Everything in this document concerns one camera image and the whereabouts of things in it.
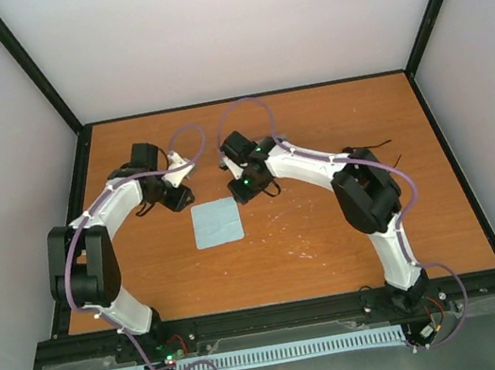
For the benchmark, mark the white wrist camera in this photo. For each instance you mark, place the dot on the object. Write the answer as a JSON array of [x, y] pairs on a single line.
[[179, 168], [227, 164]]

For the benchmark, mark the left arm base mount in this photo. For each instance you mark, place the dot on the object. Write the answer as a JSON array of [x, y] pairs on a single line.
[[167, 339]]

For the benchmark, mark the light blue cleaning cloth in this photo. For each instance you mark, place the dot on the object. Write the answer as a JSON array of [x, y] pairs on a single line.
[[217, 223]]

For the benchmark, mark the light blue slotted cable duct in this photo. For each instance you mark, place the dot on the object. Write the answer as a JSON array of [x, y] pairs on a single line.
[[297, 351]]

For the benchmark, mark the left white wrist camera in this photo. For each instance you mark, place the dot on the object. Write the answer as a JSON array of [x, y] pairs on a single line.
[[179, 168]]

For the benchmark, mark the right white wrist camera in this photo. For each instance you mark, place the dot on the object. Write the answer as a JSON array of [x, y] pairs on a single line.
[[227, 164]]

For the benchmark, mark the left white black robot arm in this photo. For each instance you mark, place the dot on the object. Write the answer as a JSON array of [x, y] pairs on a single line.
[[84, 273]]

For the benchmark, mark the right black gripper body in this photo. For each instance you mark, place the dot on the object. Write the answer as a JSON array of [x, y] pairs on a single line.
[[251, 187]]

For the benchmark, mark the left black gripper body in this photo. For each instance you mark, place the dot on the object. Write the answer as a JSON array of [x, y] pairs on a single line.
[[172, 203]]

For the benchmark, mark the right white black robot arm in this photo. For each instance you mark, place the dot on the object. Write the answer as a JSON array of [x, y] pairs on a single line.
[[367, 195]]

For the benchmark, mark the black aluminium frame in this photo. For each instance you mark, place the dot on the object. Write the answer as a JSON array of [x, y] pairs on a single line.
[[62, 348]]

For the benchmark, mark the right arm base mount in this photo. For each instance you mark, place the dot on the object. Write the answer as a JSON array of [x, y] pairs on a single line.
[[387, 300]]

